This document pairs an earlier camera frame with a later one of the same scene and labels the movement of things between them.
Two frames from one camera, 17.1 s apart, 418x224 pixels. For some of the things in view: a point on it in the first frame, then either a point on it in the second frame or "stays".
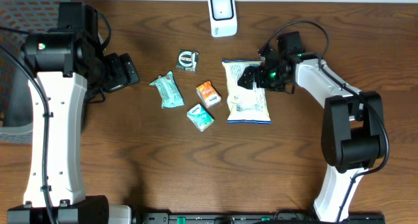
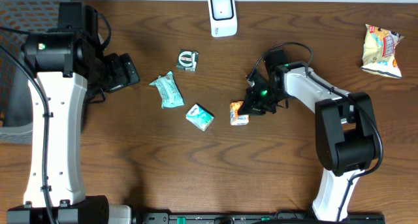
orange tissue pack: x=208 y=94 → x=235 y=118
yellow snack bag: x=245 y=104 → x=379 y=46
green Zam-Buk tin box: x=187 y=60 stays
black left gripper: x=120 y=77 stays
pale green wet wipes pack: x=170 y=94 stays
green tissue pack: x=200 y=117 stays
